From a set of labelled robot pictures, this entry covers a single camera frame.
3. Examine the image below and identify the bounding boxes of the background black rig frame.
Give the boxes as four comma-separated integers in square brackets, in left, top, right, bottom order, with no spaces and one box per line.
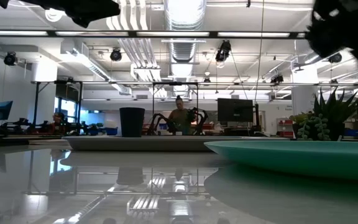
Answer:
[152,81,200,136]
[30,80,84,135]

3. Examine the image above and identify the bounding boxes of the white glossy table sheet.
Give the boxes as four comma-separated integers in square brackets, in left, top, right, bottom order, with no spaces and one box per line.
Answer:
[0,146,358,224]

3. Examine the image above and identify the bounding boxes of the black computer monitor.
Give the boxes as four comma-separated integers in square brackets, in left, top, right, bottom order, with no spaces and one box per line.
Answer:
[217,98,255,123]

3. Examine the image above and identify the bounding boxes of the silver ceiling air duct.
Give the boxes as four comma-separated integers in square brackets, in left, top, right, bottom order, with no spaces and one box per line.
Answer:
[162,0,208,64]

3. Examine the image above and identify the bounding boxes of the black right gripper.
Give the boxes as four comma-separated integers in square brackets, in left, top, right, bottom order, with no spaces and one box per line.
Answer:
[304,0,358,82]

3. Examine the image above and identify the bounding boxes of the black aluminium rig frame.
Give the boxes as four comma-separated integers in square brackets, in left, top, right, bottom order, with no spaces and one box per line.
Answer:
[0,29,308,39]

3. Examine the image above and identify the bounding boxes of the standing person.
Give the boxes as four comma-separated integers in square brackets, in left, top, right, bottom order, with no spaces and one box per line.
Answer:
[167,95,193,136]

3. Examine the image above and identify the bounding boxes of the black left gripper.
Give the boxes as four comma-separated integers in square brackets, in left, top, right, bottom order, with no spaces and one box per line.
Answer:
[20,0,121,29]

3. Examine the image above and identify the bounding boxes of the black ceiling spotlight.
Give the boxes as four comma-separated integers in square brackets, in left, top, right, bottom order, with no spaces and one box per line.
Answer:
[328,53,343,64]
[4,52,19,67]
[214,40,232,62]
[109,49,123,62]

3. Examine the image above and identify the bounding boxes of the red storage bins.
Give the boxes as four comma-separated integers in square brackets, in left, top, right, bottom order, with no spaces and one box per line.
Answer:
[277,118,295,138]

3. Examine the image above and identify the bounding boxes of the blue-lit tilted monitor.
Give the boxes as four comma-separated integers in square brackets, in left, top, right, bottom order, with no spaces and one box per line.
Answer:
[0,100,14,121]

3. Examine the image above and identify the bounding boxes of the black cup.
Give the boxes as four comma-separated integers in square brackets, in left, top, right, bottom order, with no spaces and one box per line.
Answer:
[119,107,146,138]

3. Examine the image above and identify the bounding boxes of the background red-black robot arms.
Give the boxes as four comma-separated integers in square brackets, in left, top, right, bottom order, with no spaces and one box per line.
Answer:
[147,106,209,136]

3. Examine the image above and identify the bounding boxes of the green round plate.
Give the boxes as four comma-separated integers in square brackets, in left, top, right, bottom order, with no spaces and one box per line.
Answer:
[203,140,358,182]

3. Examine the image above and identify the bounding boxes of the grey plastic tray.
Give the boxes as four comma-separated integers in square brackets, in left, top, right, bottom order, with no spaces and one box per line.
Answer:
[62,135,289,152]

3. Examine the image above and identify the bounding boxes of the seated person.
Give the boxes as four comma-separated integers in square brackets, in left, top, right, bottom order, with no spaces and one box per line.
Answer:
[49,111,71,135]

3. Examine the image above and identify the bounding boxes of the green artificial succulent plant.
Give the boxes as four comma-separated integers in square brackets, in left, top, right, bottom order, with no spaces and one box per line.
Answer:
[290,88,358,142]

